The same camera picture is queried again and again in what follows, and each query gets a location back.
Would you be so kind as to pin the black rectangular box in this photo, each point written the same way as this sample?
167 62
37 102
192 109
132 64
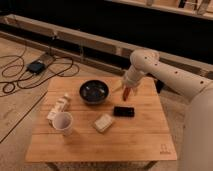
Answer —
123 111

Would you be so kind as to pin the cream rectangular sponge block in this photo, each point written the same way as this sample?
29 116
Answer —
103 122

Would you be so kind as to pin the dark ceramic bowl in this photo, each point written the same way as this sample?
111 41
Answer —
94 91

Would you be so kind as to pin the wooden table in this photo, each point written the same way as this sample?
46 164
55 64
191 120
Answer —
144 137

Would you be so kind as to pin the black power adapter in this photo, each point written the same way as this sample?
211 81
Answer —
36 67

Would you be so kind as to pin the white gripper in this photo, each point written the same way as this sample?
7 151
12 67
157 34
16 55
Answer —
130 79

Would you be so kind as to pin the white ceramic cup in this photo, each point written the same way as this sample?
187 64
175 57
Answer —
63 122

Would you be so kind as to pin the white plastic bottle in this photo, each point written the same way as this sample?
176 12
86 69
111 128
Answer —
60 106

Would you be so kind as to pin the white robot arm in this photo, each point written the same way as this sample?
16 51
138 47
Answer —
197 145

